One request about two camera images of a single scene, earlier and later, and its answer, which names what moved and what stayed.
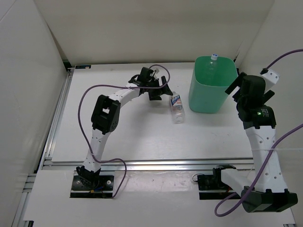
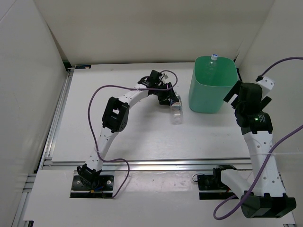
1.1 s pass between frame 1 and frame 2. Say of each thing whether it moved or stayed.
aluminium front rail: stayed
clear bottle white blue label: stayed
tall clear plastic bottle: stayed
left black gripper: moved
